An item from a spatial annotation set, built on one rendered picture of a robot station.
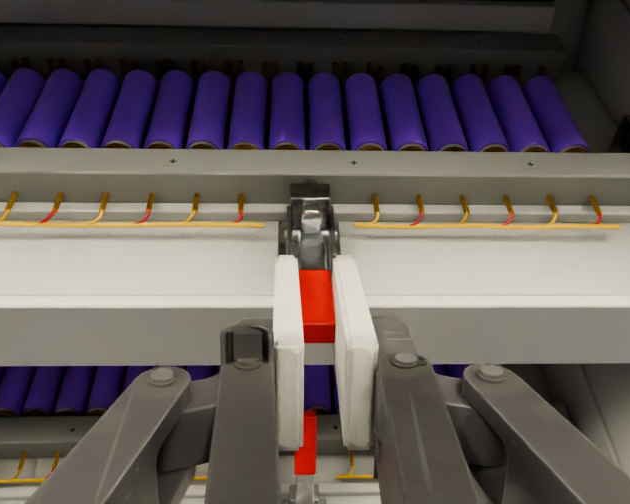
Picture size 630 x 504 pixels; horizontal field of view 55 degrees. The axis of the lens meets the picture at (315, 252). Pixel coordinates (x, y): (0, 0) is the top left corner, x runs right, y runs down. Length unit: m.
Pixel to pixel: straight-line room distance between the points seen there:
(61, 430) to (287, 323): 0.29
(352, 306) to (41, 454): 0.31
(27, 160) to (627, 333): 0.28
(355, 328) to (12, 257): 0.18
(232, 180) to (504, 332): 0.14
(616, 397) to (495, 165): 0.17
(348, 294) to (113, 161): 0.15
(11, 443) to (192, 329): 0.19
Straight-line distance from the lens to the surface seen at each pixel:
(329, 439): 0.40
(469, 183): 0.29
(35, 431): 0.43
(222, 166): 0.28
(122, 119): 0.32
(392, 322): 0.18
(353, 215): 0.28
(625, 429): 0.40
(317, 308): 0.20
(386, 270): 0.27
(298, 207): 0.26
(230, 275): 0.26
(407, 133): 0.31
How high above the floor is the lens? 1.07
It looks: 29 degrees down
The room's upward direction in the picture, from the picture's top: 1 degrees clockwise
